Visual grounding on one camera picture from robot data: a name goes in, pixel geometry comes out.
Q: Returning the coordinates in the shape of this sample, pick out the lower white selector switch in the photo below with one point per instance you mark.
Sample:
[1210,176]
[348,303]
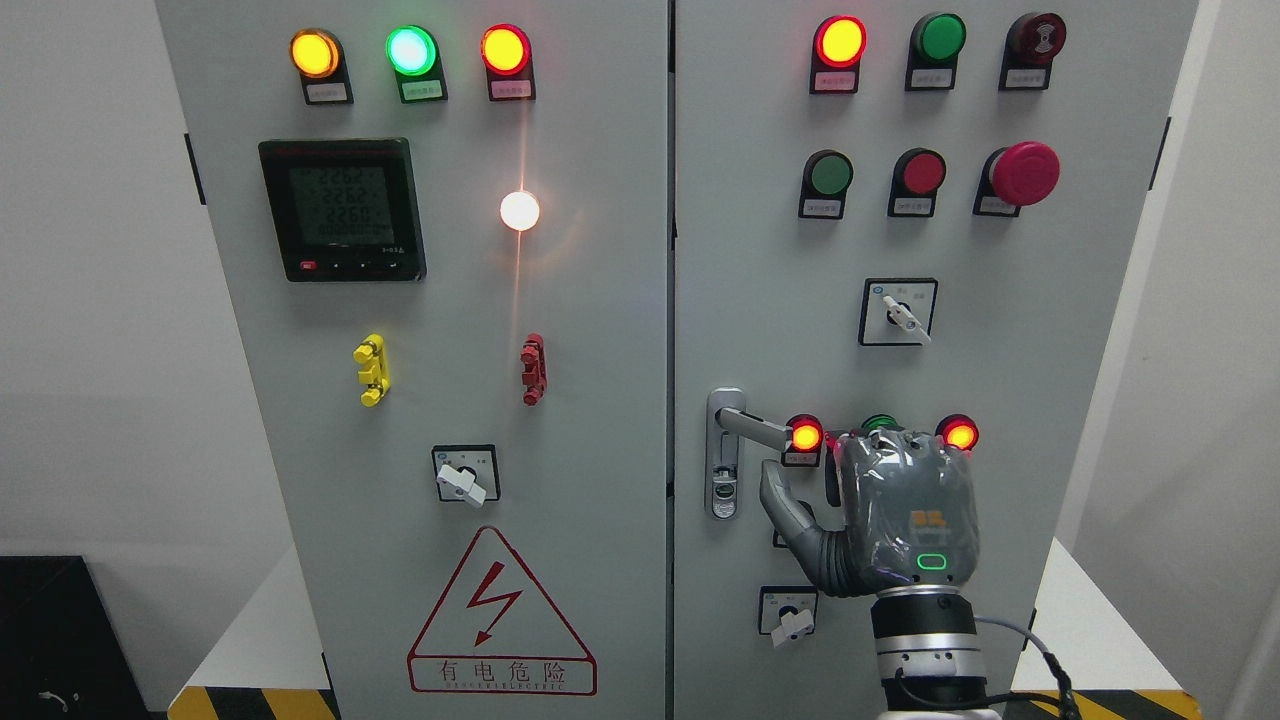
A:
[787,613]

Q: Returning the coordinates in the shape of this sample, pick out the yellow terminal connector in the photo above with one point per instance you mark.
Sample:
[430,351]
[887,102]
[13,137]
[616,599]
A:
[372,365]

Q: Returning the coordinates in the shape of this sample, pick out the red lit indicator top right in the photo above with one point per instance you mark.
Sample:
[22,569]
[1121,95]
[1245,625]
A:
[839,42]

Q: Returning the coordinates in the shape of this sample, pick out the yellow indicator light top left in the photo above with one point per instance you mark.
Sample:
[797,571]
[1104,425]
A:
[319,58]

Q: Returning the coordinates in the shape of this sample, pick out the grey cabinet door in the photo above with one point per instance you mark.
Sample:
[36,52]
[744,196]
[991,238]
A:
[583,473]
[771,303]

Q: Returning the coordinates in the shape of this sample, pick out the red lit indicator lower right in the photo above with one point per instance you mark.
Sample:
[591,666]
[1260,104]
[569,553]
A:
[958,431]

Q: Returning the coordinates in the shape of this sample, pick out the white platform with hazard stripes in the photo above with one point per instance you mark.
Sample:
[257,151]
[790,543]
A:
[268,664]

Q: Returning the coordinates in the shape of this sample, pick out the upper right white selector switch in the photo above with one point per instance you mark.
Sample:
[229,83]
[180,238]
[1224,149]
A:
[897,311]

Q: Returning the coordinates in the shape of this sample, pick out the white selector switch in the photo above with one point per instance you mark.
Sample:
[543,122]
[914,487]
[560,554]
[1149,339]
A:
[466,473]
[897,311]
[787,613]

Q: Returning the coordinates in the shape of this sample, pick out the green indicator top right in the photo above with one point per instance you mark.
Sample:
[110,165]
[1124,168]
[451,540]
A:
[935,43]

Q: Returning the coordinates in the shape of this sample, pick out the red lit indicator light left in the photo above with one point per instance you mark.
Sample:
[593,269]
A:
[507,56]

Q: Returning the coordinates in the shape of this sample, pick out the red terminal connector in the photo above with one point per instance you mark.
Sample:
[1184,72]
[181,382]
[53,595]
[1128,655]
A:
[534,369]

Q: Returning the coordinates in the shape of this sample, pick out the red lit indicator lower left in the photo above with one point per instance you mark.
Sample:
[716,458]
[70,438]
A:
[805,442]

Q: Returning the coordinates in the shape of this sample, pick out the green push button upper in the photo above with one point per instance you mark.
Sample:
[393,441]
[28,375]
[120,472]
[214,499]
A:
[827,176]

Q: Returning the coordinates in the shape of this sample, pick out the right grey cabinet door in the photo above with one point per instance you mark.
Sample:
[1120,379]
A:
[771,303]

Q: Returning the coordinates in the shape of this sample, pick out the black digital power meter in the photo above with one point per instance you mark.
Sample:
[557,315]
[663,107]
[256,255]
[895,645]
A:
[344,209]

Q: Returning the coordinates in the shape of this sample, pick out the left white selector switch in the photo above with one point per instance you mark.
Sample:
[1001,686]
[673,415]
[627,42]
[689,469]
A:
[466,473]

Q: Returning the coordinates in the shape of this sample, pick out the green lit indicator light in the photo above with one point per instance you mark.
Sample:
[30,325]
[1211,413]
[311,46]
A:
[414,56]

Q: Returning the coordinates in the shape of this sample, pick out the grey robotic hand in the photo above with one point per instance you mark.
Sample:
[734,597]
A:
[909,512]

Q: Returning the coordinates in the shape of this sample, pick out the red triangle electric warning sticker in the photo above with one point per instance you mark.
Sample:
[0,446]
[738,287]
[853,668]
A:
[494,629]

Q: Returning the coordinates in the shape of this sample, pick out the green indicator lower middle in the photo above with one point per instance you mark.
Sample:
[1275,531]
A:
[879,421]

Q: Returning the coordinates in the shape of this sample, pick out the left grey cabinet door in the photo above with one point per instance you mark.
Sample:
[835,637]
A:
[583,473]

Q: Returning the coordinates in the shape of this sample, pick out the silver cabinet door handle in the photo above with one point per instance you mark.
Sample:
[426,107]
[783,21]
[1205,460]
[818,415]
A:
[728,423]

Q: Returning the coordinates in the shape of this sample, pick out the white lit indicator light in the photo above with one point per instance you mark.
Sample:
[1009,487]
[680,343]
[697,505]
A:
[519,210]

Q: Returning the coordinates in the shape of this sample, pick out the black box lower left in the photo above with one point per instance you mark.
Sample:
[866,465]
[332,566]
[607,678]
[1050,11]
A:
[60,658]

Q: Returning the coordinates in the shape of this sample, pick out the red emergency stop mushroom button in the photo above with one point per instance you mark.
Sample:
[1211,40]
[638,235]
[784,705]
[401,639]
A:
[1019,175]

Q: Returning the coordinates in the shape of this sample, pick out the red push button upper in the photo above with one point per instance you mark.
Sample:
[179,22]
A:
[916,179]

